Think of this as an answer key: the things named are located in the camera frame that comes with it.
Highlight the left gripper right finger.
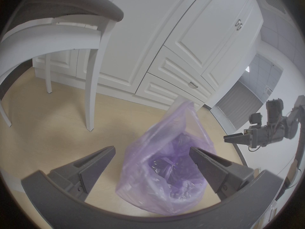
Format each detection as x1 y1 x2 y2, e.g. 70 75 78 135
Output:
189 146 255 202

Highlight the white wardrobe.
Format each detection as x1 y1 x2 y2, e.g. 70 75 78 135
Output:
32 0 264 111

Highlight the white trash bin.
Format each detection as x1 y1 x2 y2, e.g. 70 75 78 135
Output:
117 152 208 215

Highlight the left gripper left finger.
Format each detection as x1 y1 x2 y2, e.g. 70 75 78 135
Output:
48 146 116 202

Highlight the purple plastic bag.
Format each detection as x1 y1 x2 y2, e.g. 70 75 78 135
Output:
115 100 217 216

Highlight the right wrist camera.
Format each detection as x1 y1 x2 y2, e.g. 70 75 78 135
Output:
248 113 262 128

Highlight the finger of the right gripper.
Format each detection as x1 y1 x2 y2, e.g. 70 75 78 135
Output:
224 133 251 146

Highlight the white chair dark grey seat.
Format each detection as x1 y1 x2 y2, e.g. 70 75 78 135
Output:
0 0 124 132

